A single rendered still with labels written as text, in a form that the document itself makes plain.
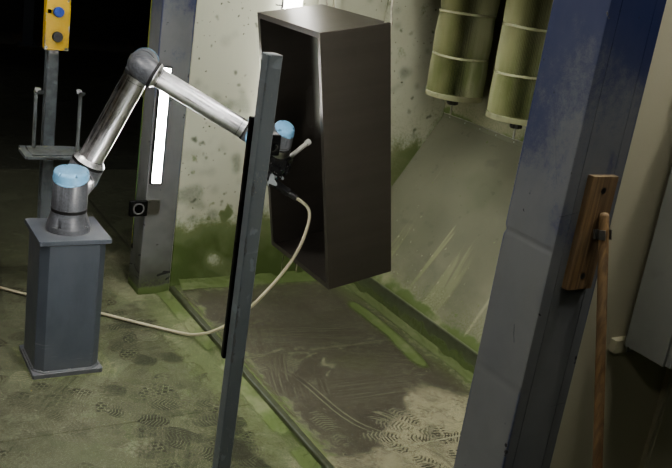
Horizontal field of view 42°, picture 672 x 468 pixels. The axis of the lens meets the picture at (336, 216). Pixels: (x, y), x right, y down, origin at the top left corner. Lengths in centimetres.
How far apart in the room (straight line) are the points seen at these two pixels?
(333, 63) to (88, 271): 138
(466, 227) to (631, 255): 230
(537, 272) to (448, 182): 300
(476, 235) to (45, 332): 228
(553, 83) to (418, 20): 318
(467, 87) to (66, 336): 253
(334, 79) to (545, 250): 179
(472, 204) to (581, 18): 292
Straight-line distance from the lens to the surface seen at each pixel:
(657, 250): 263
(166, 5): 456
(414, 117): 541
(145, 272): 491
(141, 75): 375
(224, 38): 470
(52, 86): 469
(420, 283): 487
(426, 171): 533
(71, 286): 393
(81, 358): 409
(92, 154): 399
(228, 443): 311
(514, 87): 453
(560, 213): 213
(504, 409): 234
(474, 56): 496
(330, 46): 370
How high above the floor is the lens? 196
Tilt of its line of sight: 17 degrees down
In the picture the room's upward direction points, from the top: 9 degrees clockwise
